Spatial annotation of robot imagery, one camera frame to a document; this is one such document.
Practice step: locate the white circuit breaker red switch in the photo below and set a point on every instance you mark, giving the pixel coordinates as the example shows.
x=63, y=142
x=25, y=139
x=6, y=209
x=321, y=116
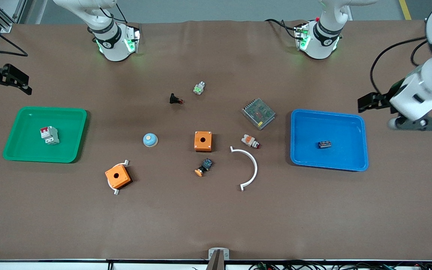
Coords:
x=50, y=135

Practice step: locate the metal mesh power supply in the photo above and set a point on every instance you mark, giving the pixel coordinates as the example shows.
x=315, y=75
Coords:
x=259, y=113

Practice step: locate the black red push button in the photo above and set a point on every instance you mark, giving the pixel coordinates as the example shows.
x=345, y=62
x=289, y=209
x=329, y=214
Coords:
x=173, y=98

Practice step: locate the brown table mat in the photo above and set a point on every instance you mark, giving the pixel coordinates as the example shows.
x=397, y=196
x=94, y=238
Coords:
x=216, y=217

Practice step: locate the small black capacitor block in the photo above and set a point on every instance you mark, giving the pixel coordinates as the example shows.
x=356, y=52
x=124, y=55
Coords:
x=324, y=144

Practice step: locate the blue dome buzzer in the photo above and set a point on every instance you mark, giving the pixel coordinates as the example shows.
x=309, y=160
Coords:
x=150, y=140

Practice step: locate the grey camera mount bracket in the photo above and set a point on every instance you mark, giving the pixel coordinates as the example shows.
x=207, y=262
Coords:
x=218, y=255

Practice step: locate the blue plastic tray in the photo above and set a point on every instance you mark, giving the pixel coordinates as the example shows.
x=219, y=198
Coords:
x=313, y=161

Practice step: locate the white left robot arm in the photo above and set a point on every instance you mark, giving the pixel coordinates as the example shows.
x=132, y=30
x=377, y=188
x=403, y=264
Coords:
x=323, y=41

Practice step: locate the aluminium profile frame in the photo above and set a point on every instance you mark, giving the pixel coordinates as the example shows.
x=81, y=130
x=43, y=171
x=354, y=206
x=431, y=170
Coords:
x=2, y=20

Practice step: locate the orange white red switch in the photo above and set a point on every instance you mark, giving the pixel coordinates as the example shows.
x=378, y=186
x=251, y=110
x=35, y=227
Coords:
x=249, y=141

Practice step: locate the white green indicator button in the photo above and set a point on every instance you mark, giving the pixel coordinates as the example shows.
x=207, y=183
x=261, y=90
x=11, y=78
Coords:
x=199, y=88

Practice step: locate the orange push button box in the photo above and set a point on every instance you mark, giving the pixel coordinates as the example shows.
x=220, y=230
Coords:
x=203, y=142
x=117, y=176

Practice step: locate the green plastic tray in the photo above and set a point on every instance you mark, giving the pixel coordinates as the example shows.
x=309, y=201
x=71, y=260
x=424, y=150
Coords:
x=24, y=150

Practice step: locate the orange mushroom push button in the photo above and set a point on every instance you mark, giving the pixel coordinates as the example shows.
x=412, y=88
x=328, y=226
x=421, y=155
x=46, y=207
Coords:
x=204, y=165

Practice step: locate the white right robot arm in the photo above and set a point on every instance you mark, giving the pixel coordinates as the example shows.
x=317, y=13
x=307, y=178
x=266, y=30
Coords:
x=113, y=45

